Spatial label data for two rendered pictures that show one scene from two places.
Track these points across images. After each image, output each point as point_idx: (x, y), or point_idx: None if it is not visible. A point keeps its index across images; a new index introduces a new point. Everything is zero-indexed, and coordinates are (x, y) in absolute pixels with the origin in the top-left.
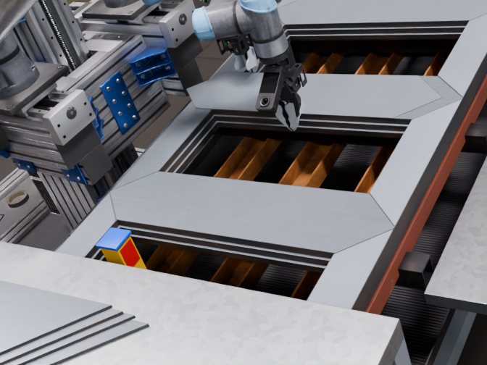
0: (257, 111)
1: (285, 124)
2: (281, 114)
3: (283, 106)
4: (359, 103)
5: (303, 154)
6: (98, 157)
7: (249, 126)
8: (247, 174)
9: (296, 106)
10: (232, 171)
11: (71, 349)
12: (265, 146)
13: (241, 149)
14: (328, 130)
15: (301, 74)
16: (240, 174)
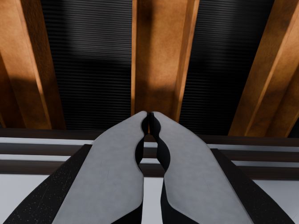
0: (288, 181)
1: (162, 120)
2: (176, 153)
3: (162, 199)
4: (12, 209)
5: (175, 114)
6: None
7: (295, 142)
8: (265, 63)
9: (45, 202)
10: (292, 79)
11: None
12: (244, 127)
13: (284, 121)
14: (81, 136)
15: None
16: (276, 77)
